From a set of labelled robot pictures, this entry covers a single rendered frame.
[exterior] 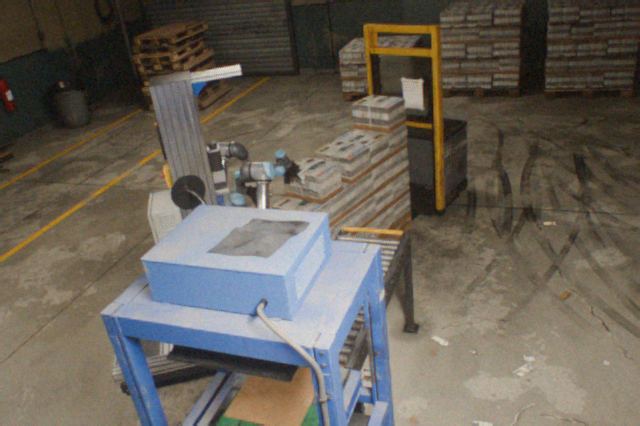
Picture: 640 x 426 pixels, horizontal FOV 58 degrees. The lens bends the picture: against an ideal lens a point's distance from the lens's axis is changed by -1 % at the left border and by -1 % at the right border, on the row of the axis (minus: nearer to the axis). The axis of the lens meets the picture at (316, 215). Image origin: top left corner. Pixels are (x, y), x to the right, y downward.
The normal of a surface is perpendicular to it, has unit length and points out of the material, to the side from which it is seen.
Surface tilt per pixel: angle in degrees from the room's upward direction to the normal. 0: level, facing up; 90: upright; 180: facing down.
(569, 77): 90
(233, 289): 90
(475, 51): 91
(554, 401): 0
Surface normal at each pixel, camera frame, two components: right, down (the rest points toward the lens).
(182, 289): -0.35, 0.47
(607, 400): -0.12, -0.88
